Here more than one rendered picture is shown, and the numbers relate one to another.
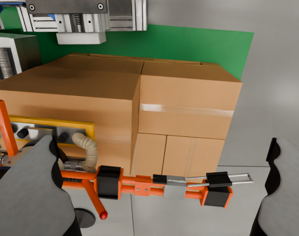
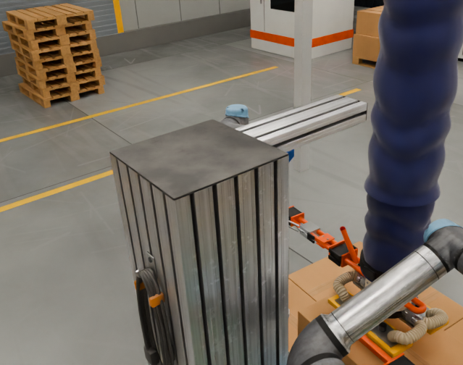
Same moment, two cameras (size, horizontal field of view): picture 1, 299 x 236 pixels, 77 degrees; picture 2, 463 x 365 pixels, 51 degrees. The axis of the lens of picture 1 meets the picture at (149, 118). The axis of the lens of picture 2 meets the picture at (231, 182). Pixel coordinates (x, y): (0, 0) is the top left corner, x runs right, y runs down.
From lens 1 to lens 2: 1.67 m
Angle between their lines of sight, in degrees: 51
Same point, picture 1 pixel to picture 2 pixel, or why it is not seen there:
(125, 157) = (351, 287)
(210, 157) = (314, 271)
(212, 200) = (294, 212)
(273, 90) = not seen: hidden behind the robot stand
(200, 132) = (300, 295)
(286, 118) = not seen: hidden behind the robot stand
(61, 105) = (354, 348)
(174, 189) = (307, 227)
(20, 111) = not seen: outside the picture
